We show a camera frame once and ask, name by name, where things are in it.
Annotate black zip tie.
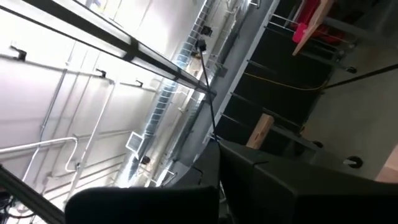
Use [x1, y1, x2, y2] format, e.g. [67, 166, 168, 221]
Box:
[195, 39, 219, 143]

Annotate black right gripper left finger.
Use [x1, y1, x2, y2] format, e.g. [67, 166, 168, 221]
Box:
[64, 140, 220, 224]

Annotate wood-top table on casters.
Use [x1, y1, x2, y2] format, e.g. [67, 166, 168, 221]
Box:
[291, 0, 358, 75]
[246, 113, 364, 170]

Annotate silver spiral ceiling duct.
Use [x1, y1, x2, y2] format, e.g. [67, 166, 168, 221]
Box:
[126, 0, 218, 183]

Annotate white conduit pipe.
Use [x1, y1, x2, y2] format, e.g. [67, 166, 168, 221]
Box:
[0, 136, 78, 187]

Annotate red plastic bin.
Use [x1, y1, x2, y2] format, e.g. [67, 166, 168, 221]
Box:
[292, 21, 309, 44]
[310, 0, 348, 46]

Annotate white ceiling vent grille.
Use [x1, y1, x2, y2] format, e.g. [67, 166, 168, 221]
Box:
[125, 130, 144, 154]

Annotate yellow cable on partition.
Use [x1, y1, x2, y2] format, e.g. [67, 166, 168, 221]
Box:
[242, 72, 328, 92]

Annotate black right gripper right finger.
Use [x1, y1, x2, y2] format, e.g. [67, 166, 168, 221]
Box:
[220, 139, 398, 224]

